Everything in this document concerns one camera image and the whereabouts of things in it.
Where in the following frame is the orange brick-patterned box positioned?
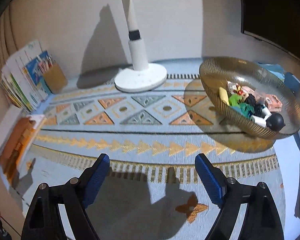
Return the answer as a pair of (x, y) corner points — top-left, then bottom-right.
(264, 93), (283, 112)

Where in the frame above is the blue patterned table mat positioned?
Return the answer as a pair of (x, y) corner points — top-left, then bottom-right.
(9, 58), (300, 240)

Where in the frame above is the black ball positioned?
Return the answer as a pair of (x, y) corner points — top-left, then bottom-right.
(265, 113), (286, 131)

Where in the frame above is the green translucent toy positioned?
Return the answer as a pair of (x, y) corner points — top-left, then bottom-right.
(228, 94), (243, 107)

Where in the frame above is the yellow block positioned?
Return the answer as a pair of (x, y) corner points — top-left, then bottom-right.
(219, 87), (230, 104)

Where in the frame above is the stack of colourful booklets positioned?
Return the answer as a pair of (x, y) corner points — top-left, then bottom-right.
(0, 39), (53, 113)

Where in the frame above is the cardboard pen holder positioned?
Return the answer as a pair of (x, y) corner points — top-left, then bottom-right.
(42, 62), (68, 94)

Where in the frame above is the red and black toy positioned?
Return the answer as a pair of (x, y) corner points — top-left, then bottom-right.
(227, 81), (265, 116)

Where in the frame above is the white lamp stand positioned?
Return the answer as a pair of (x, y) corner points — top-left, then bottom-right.
(114, 0), (168, 93)

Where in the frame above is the blue cloth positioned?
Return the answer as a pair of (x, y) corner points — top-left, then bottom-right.
(258, 62), (300, 91)

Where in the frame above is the small white cup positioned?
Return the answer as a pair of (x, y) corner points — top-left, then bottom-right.
(250, 115), (266, 127)

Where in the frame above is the orange and white box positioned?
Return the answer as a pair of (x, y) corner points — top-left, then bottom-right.
(0, 114), (47, 178)

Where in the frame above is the dark wooden cabinet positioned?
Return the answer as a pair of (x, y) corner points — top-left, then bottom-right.
(240, 0), (300, 65)

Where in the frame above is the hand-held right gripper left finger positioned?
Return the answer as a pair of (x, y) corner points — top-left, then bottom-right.
(21, 153), (111, 240)

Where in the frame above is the bundle of pens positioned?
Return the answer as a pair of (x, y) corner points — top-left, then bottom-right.
(38, 53), (56, 75)

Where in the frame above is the amber ribbed glass bowl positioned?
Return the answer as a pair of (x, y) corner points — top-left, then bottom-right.
(199, 57), (300, 140)

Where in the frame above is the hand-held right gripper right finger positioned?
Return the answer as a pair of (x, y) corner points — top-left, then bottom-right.
(194, 153), (285, 240)

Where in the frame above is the teal translucent toy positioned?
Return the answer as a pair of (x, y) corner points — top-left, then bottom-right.
(233, 104), (254, 118)

